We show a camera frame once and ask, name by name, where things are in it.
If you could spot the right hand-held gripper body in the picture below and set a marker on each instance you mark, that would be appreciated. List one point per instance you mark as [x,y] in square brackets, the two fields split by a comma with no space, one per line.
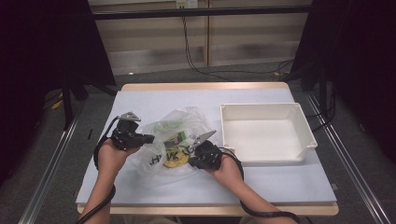
[208,155]

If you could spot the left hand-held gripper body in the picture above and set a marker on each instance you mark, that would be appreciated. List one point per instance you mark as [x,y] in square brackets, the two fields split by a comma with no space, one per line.
[126,137]

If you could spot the green snack packet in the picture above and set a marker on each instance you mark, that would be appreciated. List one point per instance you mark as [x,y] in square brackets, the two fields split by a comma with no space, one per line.
[176,139]

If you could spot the translucent white plastic bag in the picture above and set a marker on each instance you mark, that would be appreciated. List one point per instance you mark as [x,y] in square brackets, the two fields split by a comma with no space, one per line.
[193,124]

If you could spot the person's left hand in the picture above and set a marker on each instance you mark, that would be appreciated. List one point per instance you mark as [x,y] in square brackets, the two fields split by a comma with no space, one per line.
[113,157]

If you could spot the person's right hand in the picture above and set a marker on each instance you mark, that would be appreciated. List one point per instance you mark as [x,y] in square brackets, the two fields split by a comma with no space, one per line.
[227,172]

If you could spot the small black floor object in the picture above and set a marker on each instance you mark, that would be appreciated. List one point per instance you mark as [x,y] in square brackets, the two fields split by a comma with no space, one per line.
[90,134]

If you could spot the white plastic bin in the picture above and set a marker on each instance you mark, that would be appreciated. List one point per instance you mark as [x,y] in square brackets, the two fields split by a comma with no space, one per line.
[264,137]

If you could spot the black metal stand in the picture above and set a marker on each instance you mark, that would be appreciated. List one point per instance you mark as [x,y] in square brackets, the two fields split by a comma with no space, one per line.
[322,90]
[67,105]

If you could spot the light wooden table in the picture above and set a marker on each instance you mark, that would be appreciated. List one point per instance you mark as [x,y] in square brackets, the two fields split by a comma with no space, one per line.
[202,86]

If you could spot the yellow tape strip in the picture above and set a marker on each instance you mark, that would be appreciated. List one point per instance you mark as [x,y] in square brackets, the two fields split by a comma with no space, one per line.
[57,104]

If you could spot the black curtain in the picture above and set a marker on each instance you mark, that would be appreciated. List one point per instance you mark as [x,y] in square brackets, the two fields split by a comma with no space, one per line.
[364,62]
[37,62]

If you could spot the black horizontal bar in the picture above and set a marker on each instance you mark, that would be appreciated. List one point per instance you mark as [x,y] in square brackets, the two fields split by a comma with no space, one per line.
[199,12]

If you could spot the metal floor rail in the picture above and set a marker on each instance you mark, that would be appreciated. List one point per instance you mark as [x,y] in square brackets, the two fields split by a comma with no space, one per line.
[351,161]
[46,177]

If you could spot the white wall outlet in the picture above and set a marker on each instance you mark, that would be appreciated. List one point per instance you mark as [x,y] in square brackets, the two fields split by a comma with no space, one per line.
[186,3]

